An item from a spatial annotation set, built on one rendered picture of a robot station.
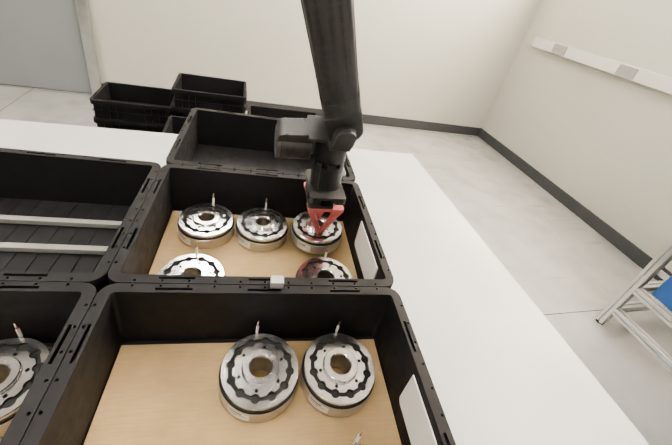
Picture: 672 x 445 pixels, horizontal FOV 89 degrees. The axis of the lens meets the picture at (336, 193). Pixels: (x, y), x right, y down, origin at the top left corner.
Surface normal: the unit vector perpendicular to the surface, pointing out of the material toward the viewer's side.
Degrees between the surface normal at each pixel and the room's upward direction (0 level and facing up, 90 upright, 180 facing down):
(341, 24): 115
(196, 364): 0
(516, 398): 0
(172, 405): 0
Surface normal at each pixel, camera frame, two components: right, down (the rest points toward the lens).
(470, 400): 0.20, -0.82
